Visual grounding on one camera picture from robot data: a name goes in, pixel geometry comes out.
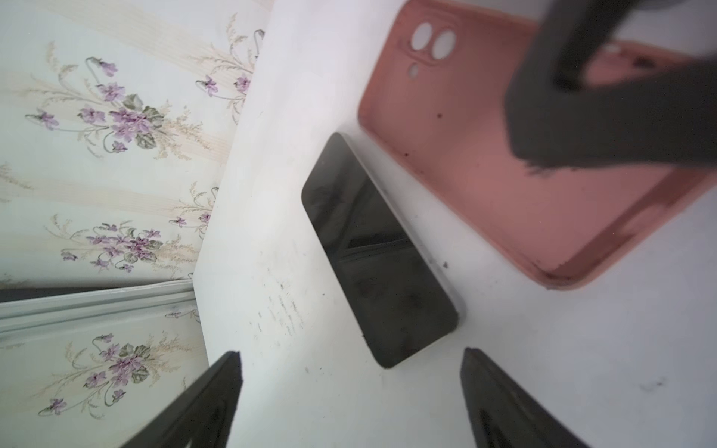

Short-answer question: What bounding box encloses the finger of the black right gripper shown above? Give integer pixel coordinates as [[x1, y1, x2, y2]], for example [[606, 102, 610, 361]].
[[503, 0, 690, 102], [506, 60, 716, 168]]

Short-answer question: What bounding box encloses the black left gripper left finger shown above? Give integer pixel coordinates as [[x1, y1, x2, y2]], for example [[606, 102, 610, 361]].
[[124, 351, 243, 447]]

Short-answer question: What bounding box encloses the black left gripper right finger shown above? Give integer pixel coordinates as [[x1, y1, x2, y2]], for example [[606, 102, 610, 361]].
[[460, 347, 587, 448]]

